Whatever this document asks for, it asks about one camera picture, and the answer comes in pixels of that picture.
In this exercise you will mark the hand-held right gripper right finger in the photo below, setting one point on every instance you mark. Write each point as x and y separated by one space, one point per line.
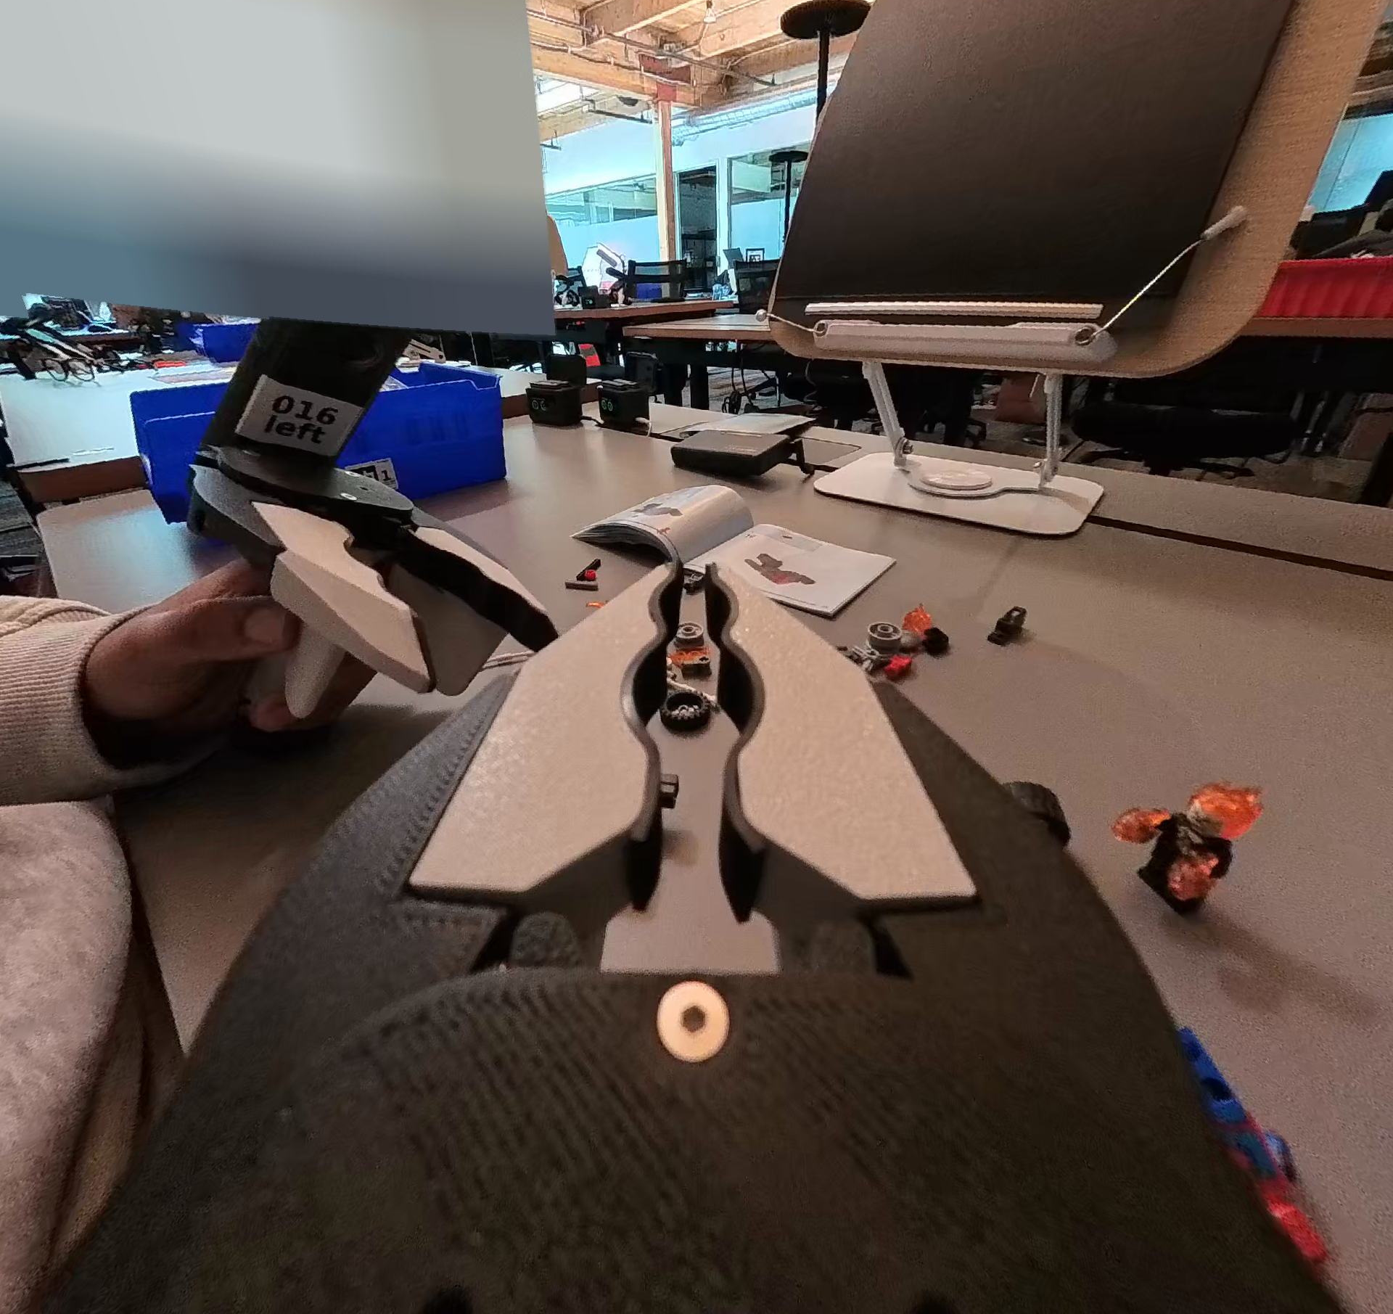
848 792

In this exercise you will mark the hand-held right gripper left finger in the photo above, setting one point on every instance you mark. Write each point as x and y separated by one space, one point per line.
522 781

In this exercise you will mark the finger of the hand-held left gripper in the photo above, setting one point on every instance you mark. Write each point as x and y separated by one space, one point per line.
467 618
348 596

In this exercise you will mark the black and red lego piece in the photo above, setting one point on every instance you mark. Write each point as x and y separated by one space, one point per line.
588 574

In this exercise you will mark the grey wheel lego cluster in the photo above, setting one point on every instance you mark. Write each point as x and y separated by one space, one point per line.
886 639

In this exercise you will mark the black lego gear tire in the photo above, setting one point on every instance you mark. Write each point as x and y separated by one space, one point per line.
685 713

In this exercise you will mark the grey round lego piece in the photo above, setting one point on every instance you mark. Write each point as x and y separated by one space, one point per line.
690 636

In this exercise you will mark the flat lego instruction sheet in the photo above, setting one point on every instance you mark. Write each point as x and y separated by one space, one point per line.
827 568

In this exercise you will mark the small black lego piece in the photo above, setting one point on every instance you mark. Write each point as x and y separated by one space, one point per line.
1008 626

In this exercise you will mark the flame lego minifigure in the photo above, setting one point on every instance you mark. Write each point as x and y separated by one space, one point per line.
1192 846

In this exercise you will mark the blue and red lego build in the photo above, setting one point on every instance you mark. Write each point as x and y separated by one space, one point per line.
1240 1129

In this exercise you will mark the person's left hand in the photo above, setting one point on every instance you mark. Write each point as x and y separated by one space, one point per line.
186 650

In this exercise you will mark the small blue plastic bin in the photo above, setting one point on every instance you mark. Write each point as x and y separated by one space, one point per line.
224 340

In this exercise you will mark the large blue plastic bin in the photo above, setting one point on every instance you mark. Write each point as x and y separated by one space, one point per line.
446 432

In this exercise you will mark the black battery charger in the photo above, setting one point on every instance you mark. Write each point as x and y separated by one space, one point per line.
623 404
555 404

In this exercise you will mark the black power adapter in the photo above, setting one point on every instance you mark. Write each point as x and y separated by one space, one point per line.
729 451

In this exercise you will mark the white paper sheet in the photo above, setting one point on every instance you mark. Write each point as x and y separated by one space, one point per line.
750 424

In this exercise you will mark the black office chair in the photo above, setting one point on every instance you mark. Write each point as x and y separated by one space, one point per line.
1186 432

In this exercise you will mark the person's grey sweater torso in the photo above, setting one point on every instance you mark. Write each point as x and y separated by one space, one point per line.
54 1010

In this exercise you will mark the tall black floor lamp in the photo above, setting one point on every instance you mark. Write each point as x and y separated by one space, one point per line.
824 41

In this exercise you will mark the red plastic bin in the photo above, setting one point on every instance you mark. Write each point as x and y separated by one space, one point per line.
1334 289

